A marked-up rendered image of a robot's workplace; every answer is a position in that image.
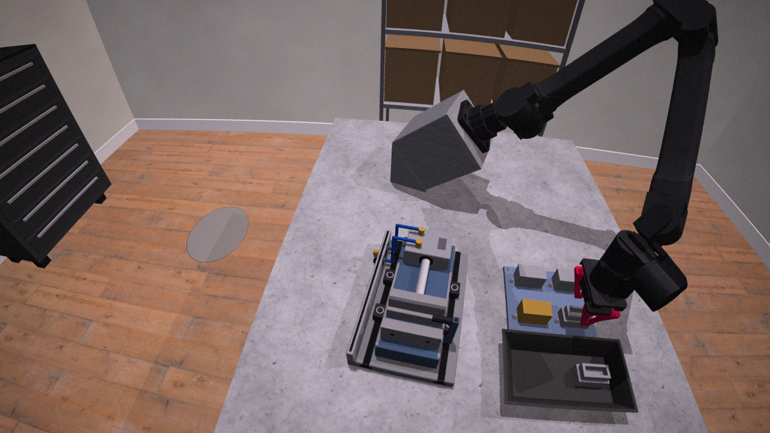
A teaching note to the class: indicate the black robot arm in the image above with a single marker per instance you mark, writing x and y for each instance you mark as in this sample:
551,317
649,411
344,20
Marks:
656,278

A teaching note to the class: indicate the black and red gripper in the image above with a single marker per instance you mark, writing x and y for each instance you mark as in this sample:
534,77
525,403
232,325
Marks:
597,281

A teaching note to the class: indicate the grey flat bar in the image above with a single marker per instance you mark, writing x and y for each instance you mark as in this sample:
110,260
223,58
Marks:
410,315

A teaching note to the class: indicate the yellow rectangular block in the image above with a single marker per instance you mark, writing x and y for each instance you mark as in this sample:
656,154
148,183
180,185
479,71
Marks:
534,312

